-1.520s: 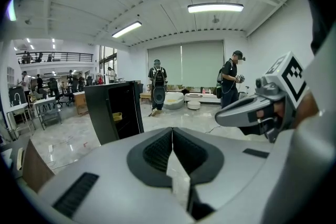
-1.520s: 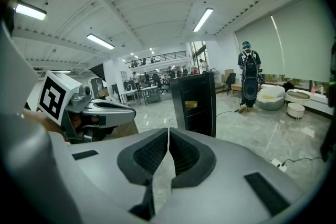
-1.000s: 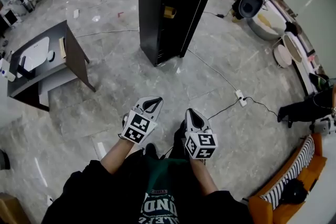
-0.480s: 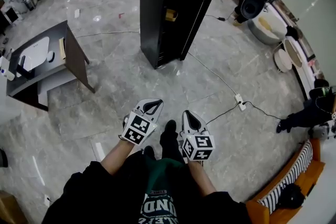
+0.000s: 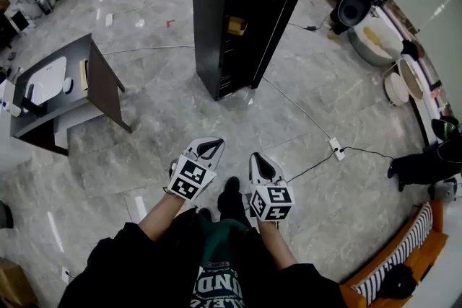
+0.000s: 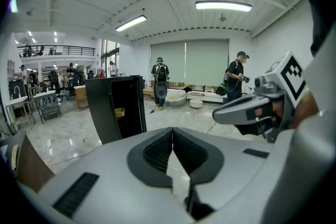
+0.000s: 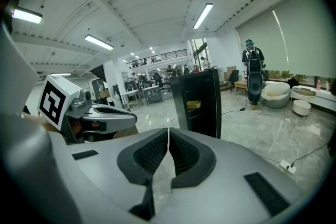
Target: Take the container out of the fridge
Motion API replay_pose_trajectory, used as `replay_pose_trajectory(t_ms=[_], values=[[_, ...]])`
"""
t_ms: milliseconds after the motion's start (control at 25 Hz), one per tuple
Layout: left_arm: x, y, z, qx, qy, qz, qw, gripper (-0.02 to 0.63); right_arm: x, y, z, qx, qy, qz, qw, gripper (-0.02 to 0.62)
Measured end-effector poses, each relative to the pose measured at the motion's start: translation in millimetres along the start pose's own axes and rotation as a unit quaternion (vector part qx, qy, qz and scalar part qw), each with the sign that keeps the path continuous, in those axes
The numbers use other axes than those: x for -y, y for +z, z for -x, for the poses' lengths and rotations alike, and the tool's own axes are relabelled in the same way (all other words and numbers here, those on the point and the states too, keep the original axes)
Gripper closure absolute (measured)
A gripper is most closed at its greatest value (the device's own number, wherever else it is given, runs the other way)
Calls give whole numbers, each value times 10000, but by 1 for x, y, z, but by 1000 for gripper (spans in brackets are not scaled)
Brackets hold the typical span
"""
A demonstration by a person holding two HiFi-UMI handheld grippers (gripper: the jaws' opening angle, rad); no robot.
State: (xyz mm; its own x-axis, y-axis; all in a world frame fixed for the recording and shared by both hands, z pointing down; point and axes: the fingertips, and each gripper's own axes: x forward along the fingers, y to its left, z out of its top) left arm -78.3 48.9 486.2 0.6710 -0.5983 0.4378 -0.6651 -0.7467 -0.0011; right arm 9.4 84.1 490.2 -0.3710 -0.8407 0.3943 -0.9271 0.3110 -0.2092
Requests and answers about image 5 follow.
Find striped cushion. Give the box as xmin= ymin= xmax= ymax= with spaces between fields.
xmin=352 ymin=202 xmax=434 ymax=300

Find beige flat tray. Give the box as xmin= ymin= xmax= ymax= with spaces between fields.
xmin=78 ymin=58 xmax=90 ymax=90

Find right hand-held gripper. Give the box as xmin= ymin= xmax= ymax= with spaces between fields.
xmin=248 ymin=152 xmax=296 ymax=224

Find round white side table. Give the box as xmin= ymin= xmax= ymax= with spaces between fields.
xmin=383 ymin=73 xmax=411 ymax=107

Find black bag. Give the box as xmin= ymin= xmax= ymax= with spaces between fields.
xmin=375 ymin=263 xmax=419 ymax=299

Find white power strip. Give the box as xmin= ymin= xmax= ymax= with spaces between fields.
xmin=328 ymin=136 xmax=346 ymax=162

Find person's black and green top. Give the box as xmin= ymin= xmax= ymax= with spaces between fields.
xmin=57 ymin=207 xmax=349 ymax=308

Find round beige side table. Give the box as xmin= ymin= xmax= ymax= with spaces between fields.
xmin=396 ymin=58 xmax=426 ymax=101

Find dark wooden side table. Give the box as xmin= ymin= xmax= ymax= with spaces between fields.
xmin=9 ymin=32 xmax=133 ymax=157

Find black mini fridge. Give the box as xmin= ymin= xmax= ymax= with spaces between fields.
xmin=192 ymin=0 xmax=302 ymax=102

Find white sink basin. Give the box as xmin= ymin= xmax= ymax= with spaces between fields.
xmin=25 ymin=56 xmax=69 ymax=106

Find grey oval bathtub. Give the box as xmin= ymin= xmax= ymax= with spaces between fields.
xmin=346 ymin=24 xmax=404 ymax=67

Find black cable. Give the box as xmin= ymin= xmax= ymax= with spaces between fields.
xmin=287 ymin=145 xmax=397 ymax=183

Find black faucet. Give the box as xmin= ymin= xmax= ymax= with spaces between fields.
xmin=20 ymin=82 xmax=50 ymax=116

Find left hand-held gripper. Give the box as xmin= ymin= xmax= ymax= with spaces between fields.
xmin=167 ymin=136 xmax=226 ymax=202

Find yellow plastic container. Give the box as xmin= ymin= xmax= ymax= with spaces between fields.
xmin=227 ymin=15 xmax=248 ymax=37

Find white cabinet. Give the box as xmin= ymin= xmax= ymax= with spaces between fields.
xmin=0 ymin=78 xmax=23 ymax=118

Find person's right forearm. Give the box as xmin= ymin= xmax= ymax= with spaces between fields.
xmin=256 ymin=219 xmax=299 ymax=271

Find person's right leg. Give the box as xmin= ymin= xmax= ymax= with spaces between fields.
xmin=216 ymin=176 xmax=252 ymax=228

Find person's left forearm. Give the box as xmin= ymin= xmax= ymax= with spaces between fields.
xmin=137 ymin=189 xmax=189 ymax=242

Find orange striped sofa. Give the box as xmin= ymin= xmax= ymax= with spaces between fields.
xmin=339 ymin=200 xmax=449 ymax=308

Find white power cable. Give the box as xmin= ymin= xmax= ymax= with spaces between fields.
xmin=261 ymin=76 xmax=335 ymax=140

